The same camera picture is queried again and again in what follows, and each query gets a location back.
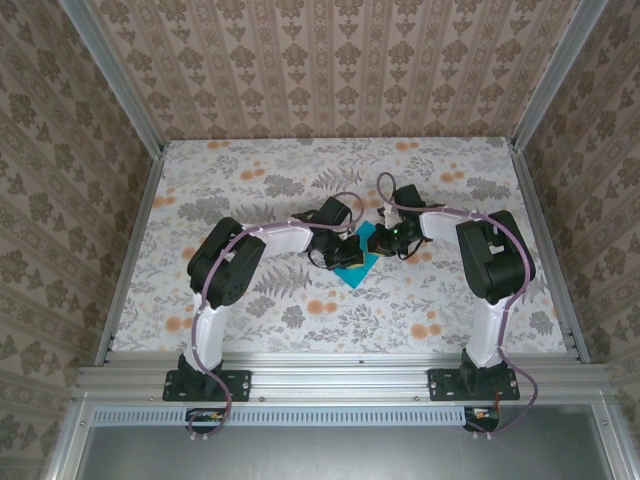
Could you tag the teal cloth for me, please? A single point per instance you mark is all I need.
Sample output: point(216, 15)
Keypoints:
point(357, 277)

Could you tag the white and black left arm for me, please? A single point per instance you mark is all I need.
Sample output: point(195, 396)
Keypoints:
point(225, 270)

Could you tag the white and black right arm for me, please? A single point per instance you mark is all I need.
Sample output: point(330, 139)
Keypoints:
point(500, 265)

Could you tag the grey metal panel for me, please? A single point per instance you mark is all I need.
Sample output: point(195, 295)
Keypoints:
point(325, 455)

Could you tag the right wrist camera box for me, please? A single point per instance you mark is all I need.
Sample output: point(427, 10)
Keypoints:
point(386, 214)

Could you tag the aluminium cross rail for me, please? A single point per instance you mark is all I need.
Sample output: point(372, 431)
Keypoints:
point(340, 380)

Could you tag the aluminium table side rail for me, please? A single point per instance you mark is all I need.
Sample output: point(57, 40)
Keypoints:
point(132, 250)
point(546, 250)

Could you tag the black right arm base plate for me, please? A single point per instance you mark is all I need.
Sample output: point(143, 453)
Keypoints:
point(440, 385)

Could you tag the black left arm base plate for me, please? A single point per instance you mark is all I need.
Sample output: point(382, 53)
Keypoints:
point(240, 385)

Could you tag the aluminium frame post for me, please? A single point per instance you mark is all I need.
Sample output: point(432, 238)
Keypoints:
point(120, 85)
point(556, 75)

